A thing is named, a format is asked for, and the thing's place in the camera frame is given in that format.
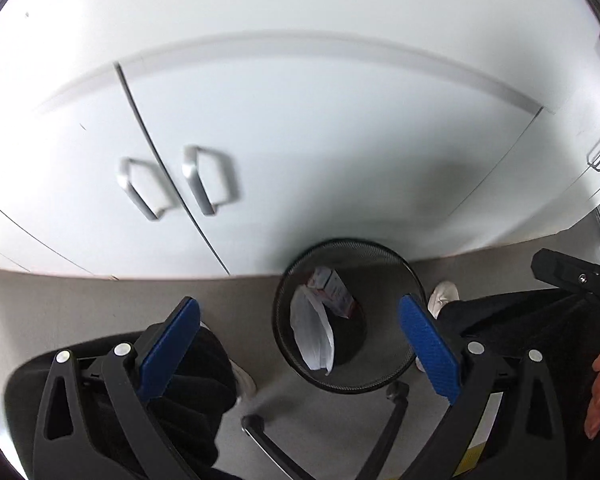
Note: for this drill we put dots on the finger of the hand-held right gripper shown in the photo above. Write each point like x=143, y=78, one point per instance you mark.
x=570, y=272

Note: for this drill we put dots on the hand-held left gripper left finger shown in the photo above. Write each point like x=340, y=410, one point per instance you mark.
x=170, y=347

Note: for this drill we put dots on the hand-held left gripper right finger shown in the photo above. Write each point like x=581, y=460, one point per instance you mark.
x=427, y=350

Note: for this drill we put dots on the black mesh trash can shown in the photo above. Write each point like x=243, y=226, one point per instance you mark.
x=370, y=360

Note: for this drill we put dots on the person's right hand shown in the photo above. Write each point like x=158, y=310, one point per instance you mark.
x=599, y=390

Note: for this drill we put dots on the person's right white shoe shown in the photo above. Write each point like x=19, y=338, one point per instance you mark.
x=442, y=297

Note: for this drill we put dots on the person's white shoe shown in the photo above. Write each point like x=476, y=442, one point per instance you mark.
x=442, y=297
x=245, y=382

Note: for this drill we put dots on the person's left leg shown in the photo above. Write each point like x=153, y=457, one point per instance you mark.
x=205, y=390

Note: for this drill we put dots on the person's left white shoe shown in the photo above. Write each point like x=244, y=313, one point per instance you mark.
x=245, y=382

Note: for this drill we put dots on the red and white carton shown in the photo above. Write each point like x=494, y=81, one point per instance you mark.
x=330, y=292

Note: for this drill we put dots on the white crumpled paper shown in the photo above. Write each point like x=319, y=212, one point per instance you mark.
x=312, y=330

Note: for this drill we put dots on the black chair base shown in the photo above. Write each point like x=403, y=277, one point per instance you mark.
x=275, y=447

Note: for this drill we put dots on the white cabinet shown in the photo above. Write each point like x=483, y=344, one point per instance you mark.
x=330, y=170

